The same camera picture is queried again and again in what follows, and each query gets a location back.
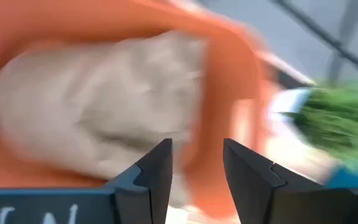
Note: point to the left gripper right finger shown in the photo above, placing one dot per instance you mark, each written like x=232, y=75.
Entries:
x=253, y=193

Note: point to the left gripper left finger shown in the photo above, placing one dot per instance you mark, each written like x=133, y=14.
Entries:
x=148, y=186

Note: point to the olive beige knit hat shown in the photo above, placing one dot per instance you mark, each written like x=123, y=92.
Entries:
x=89, y=102

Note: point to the white plant pot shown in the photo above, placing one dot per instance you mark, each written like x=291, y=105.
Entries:
x=286, y=101

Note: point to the blue plastic bin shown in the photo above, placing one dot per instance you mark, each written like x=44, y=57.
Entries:
x=353, y=180

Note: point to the green potted plant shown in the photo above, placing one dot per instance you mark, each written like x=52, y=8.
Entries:
x=337, y=121

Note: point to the orange plastic basket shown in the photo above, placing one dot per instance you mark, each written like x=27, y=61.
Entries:
x=228, y=62

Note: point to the black frame strut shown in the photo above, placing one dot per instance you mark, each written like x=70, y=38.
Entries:
x=322, y=34

